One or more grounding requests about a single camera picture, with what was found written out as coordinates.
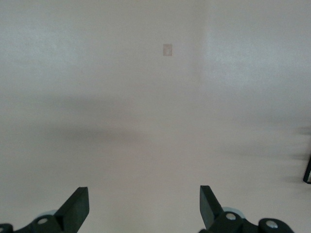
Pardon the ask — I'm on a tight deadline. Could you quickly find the black wire cup holder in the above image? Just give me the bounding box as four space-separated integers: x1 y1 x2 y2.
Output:
302 152 311 185

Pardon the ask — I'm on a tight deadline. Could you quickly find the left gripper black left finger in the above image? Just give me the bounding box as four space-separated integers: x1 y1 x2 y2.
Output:
0 186 90 233

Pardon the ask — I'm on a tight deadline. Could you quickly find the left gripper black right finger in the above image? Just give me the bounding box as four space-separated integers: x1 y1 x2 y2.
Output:
198 185 294 233

